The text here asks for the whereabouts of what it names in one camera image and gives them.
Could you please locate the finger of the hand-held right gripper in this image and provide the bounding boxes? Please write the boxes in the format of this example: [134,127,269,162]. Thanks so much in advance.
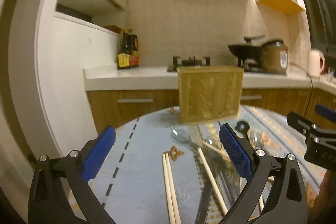
[315,104,336,121]
[287,111,320,136]

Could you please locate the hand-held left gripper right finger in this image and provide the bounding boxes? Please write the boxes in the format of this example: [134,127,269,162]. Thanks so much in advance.
[219,123,308,224]

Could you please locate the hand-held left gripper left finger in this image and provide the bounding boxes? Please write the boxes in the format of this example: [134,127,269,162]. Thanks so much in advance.
[28,126,117,224]

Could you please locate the black plastic spoon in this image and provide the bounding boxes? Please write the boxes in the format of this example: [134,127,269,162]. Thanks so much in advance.
[235,121,250,140]

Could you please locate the beige plastic utensil holder basket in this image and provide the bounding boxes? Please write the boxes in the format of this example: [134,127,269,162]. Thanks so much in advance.
[176,65,244,124]

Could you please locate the person's right forearm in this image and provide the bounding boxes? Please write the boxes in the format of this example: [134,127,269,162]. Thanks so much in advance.
[307,169,336,224]

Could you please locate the light blue patterned tablecloth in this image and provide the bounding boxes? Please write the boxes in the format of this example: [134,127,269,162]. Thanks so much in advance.
[68,105,328,224]

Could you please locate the white electric kettle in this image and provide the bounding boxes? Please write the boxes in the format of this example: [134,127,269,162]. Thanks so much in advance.
[308,49,327,77]

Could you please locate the wooden base cabinet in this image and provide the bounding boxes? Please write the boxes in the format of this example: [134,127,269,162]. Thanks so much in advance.
[86,87,336,136]

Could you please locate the golden rice cooker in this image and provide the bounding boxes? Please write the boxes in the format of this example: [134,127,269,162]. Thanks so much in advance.
[262,40,289,75]

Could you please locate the black wok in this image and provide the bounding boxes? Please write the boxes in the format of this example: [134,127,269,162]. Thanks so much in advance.
[227,43,264,60]

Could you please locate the dark glass window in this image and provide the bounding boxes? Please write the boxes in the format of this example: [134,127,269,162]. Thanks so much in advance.
[299,0,336,57]

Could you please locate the dark sauce bottle red label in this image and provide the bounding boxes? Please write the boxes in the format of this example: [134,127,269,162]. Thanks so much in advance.
[129,34,140,68]

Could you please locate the black power cable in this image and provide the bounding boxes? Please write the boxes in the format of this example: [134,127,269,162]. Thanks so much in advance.
[289,62,316,115]

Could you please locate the long silver drawer handle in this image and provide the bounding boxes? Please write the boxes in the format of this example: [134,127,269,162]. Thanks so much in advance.
[117,98,154,104]

